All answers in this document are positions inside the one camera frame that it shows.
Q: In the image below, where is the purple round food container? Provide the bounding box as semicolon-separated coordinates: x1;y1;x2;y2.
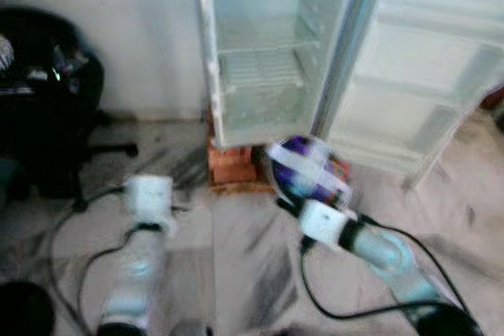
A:
266;135;353;205

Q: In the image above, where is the white fridge door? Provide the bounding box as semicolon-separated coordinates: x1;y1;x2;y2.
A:
315;0;504;189

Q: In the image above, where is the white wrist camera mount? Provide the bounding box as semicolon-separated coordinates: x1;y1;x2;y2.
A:
298;199;357;249
124;174;176;236

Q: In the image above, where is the red object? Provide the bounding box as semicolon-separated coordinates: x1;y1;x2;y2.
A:
482;88;504;110

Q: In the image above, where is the black looping right arm cable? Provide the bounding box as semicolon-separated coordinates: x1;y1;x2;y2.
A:
298;238;450;323

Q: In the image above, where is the black straight right arm cable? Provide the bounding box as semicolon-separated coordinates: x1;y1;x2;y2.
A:
356;214;469;315

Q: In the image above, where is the black office chair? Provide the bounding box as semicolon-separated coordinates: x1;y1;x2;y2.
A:
0;6;139;203

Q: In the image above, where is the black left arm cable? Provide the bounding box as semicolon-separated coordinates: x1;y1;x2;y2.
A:
49;185;131;335

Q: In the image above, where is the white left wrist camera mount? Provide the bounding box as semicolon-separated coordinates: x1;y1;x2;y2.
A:
124;174;176;236

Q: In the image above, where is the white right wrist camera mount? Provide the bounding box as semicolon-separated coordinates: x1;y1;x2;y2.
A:
298;199;357;249

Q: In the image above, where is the black round object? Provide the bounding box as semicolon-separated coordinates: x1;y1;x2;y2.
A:
0;281;56;336

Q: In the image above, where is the white fridge body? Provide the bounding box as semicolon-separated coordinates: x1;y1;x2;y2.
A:
195;0;375;150

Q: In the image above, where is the orange brick stack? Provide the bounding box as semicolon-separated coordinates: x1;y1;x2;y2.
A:
206;141;262;194
331;157;353;184

